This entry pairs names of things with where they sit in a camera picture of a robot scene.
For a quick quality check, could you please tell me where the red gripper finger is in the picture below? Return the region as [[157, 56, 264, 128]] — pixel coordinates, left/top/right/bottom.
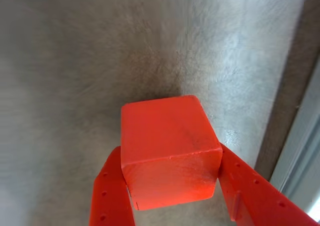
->
[[88, 145, 136, 226], [215, 143, 320, 226]]

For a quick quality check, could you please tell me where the red wooden cube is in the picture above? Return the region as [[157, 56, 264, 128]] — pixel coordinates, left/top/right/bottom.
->
[[120, 94, 223, 211]]

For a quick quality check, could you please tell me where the aluminium extrusion rail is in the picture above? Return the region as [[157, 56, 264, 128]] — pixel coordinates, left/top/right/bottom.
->
[[269, 58, 320, 222]]

